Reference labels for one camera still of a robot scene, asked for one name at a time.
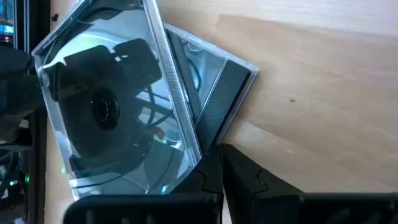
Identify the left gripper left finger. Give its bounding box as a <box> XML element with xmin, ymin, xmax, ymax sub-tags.
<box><xmin>63</xmin><ymin>144</ymin><xmax>224</xmax><ymax>224</ymax></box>

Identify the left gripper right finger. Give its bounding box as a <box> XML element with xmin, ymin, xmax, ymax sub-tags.
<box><xmin>222</xmin><ymin>143</ymin><xmax>398</xmax><ymax>224</ymax></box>

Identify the clear CD jewel case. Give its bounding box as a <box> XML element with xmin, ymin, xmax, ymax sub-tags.
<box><xmin>30</xmin><ymin>0</ymin><xmax>203</xmax><ymax>202</ymax></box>
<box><xmin>163</xmin><ymin>21</ymin><xmax>259</xmax><ymax>153</ymax></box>

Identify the black metal table frame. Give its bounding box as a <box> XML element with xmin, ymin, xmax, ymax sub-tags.
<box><xmin>14</xmin><ymin>0</ymin><xmax>47</xmax><ymax>224</ymax></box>

